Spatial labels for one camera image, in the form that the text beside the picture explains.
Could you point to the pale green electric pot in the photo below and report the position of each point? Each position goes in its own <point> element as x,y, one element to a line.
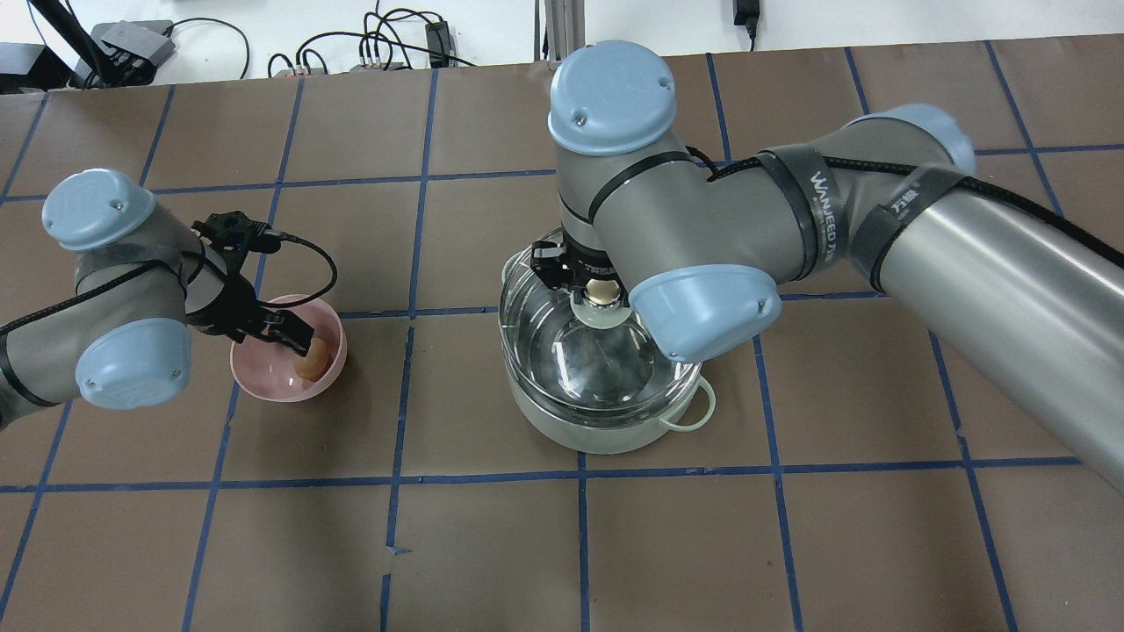
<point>615,430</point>

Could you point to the beige egg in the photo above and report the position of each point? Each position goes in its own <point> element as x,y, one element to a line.
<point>315,363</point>

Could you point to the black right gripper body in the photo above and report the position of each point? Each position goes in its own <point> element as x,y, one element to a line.
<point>557,271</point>

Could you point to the glass pot lid with knob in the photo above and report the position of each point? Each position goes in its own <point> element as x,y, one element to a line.
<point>606,351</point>

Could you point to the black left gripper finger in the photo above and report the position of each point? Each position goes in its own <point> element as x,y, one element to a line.
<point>295,334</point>

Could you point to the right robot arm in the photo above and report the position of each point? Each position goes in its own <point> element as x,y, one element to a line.
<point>1028,298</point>

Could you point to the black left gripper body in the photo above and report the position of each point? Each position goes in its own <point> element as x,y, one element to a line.
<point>230,303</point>

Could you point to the pink bowl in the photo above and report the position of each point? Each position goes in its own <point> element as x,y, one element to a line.
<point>264,369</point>

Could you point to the aluminium frame post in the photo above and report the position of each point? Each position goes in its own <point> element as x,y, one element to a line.
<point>561,28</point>

